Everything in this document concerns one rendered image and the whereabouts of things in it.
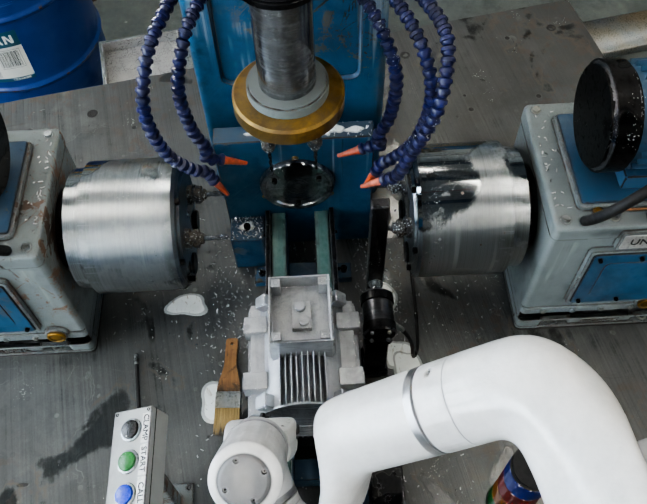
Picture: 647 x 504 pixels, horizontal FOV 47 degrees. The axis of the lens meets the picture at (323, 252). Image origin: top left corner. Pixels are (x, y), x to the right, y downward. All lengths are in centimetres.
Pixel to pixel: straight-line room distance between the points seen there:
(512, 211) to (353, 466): 66
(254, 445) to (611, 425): 38
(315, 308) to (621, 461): 67
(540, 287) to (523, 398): 79
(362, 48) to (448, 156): 25
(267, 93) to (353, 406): 56
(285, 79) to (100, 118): 93
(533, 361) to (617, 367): 93
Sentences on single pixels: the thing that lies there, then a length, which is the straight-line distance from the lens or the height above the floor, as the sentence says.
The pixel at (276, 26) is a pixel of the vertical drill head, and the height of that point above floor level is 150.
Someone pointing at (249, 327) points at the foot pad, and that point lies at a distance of 125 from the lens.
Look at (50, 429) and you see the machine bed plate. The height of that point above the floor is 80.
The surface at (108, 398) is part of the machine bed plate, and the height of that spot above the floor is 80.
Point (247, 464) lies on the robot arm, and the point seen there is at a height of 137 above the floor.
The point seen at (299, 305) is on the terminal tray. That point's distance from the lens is 119.
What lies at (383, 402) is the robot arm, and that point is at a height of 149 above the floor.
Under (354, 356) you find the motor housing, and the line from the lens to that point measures 123.
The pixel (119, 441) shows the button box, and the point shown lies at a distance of 123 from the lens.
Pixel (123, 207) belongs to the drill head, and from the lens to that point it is 132.
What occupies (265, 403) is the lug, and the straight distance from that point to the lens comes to 117.
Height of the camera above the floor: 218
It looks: 58 degrees down
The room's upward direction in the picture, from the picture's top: 2 degrees counter-clockwise
